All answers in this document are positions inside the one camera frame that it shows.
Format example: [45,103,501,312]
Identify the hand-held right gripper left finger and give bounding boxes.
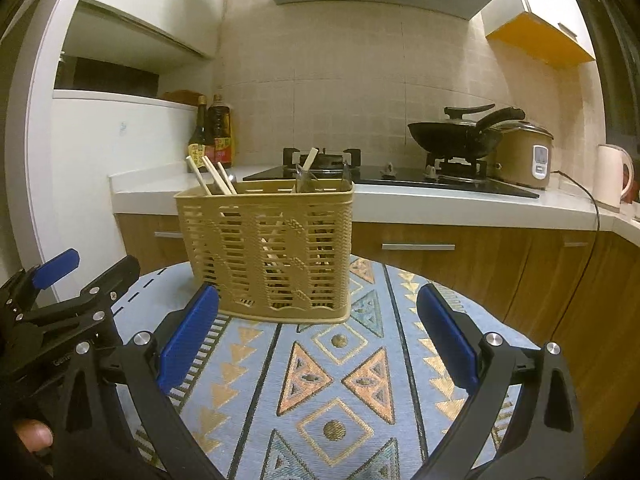
[47,284,223,480]

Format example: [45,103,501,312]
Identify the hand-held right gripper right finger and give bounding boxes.
[415,283,586,480]

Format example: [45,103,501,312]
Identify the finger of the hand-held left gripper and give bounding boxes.
[0,248,81,311]
[22,256,141,346]

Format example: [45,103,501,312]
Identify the beige plastic utensil basket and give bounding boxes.
[173,180,356,325]

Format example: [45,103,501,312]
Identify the person's left hand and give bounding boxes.
[12,418,54,453]

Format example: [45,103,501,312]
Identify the white appliance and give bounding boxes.
[22,89,216,281]

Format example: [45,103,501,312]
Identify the blue patterned round mat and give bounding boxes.
[107,255,546,480]

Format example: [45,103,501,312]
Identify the dark soy sauce bottle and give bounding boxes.
[187,96,209,173]

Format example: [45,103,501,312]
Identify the black glass gas stove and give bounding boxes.
[242,147,541,198]

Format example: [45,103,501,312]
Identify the black burner grate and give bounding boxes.
[282,147,362,170]
[425,155,493,178]

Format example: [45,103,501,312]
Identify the dark sauce bottles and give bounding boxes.
[206,94,234,169]

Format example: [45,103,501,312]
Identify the wooden cutting board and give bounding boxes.
[162,90,206,108]

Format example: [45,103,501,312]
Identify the beige rice cooker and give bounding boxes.
[492,121,555,191]

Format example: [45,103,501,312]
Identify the black wok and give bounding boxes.
[407,106,526,158]

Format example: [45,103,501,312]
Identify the white electric kettle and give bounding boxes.
[595,143,635,211]

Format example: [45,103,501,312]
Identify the dark red container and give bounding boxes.
[621,167,640,206]

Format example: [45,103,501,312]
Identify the long silver cabinet handle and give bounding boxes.
[381,243,457,252]

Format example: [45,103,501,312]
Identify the black power cord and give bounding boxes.
[547,169,601,346]

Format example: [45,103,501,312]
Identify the white wall cabinet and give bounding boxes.
[60,0,233,61]

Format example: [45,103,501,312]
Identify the wall cabinet with yellow underside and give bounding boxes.
[480,0,598,66]

